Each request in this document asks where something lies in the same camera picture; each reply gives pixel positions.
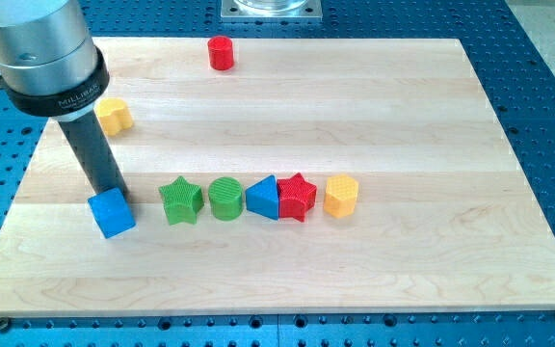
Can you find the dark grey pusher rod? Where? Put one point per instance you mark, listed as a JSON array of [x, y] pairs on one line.
[[91, 148]]

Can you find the blue cube block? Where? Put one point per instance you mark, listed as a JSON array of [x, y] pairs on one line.
[[111, 212]]

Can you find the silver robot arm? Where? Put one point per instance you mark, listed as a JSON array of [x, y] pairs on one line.
[[51, 68]]

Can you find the yellow heart block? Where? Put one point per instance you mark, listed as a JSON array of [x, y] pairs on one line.
[[113, 115]]

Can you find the green star block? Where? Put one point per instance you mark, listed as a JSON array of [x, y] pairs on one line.
[[182, 201]]

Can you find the green cylinder block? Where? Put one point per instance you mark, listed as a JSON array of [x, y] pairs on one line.
[[226, 198]]

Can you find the red cylinder block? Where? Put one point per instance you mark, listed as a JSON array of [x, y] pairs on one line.
[[220, 52]]

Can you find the blue triangle block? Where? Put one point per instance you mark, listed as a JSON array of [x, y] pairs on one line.
[[262, 198]]

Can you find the wooden board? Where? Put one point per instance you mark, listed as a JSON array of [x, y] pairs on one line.
[[445, 218]]

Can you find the left board clamp screw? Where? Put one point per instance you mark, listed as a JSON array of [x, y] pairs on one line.
[[5, 323]]

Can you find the red star block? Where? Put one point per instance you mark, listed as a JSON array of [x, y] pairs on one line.
[[296, 197]]

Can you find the yellow hexagon block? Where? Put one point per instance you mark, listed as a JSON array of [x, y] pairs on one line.
[[341, 195]]

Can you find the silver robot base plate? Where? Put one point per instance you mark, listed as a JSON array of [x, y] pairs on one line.
[[270, 10]]

